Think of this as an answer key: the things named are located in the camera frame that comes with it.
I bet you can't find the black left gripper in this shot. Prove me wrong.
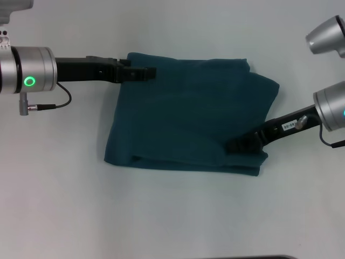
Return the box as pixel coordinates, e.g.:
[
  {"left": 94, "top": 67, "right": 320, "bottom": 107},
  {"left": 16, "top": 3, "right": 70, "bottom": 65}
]
[{"left": 53, "top": 55, "right": 157, "bottom": 85}]

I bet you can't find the teal blue printed t-shirt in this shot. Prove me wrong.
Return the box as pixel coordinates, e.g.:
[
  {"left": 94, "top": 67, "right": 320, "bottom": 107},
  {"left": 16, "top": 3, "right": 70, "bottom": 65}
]
[{"left": 103, "top": 52, "right": 280, "bottom": 178}]

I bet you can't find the silver metal elbow connector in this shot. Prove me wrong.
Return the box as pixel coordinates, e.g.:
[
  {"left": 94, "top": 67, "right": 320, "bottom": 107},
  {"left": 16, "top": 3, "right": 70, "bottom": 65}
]
[
  {"left": 294, "top": 114, "right": 308, "bottom": 130},
  {"left": 18, "top": 93, "right": 31, "bottom": 117}
]

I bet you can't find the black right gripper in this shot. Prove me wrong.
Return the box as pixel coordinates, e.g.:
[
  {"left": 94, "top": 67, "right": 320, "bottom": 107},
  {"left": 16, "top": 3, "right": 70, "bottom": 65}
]
[{"left": 225, "top": 104, "right": 324, "bottom": 156}]

